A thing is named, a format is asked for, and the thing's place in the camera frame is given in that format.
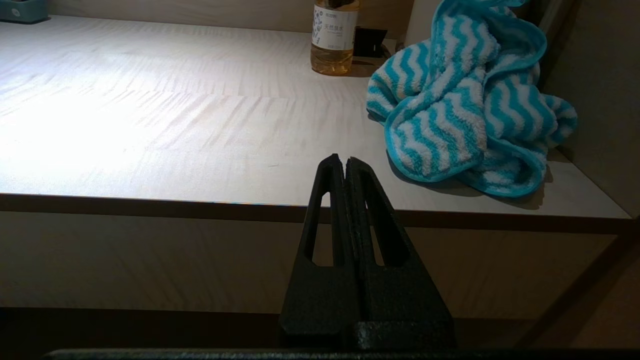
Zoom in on wooden upstand board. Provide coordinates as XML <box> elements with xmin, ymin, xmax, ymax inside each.
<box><xmin>530</xmin><ymin>0</ymin><xmax>640</xmax><ymax>219</ymax></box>
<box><xmin>47</xmin><ymin>0</ymin><xmax>415</xmax><ymax>40</ymax></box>

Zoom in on small black box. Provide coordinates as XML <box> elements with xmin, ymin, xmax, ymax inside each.
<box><xmin>353</xmin><ymin>27</ymin><xmax>391</xmax><ymax>59</ymax></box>

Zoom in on clear bottle amber drink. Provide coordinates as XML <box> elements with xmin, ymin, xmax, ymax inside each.
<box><xmin>310</xmin><ymin>0</ymin><xmax>360</xmax><ymax>76</ymax></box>

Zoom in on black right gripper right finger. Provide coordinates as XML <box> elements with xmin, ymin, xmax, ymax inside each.
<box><xmin>345</xmin><ymin>157</ymin><xmax>456</xmax><ymax>351</ymax></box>

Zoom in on small grey tray holder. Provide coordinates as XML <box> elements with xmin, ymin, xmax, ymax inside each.
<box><xmin>0</xmin><ymin>0</ymin><xmax>50</xmax><ymax>24</ymax></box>

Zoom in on blue white striped cloth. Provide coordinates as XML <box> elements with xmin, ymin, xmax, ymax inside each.
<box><xmin>366</xmin><ymin>0</ymin><xmax>579</xmax><ymax>198</ymax></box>

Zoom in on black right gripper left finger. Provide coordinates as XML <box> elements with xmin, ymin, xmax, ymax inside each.
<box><xmin>278</xmin><ymin>153</ymin><xmax>362</xmax><ymax>350</ymax></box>

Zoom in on wooden cabinet front panel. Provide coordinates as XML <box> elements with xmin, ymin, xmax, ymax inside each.
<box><xmin>0</xmin><ymin>194</ymin><xmax>640</xmax><ymax>321</ymax></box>

